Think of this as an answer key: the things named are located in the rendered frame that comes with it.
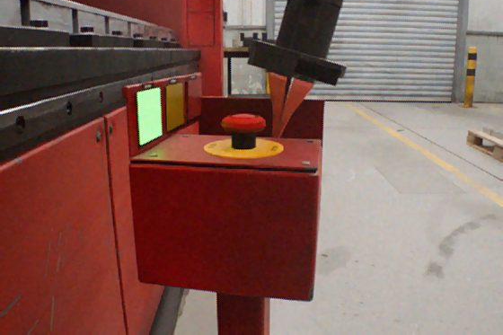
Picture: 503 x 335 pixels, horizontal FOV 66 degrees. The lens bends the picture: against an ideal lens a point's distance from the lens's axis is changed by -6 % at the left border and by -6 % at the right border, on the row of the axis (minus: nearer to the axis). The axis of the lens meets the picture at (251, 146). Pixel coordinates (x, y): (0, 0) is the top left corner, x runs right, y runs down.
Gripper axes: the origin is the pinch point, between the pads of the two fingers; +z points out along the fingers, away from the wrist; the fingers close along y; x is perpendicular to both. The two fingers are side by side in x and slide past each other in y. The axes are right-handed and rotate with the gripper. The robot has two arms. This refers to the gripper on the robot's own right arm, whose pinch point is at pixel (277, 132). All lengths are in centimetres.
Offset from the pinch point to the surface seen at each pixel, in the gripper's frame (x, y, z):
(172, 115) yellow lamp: 5.9, 10.4, 0.2
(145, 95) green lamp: 11.9, 11.1, -2.3
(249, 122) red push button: 11.1, 1.8, -2.5
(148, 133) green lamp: 11.7, 10.2, 1.0
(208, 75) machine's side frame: -154, 51, 16
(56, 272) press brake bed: 8.3, 19.8, 22.2
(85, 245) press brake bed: -1.0, 21.3, 23.7
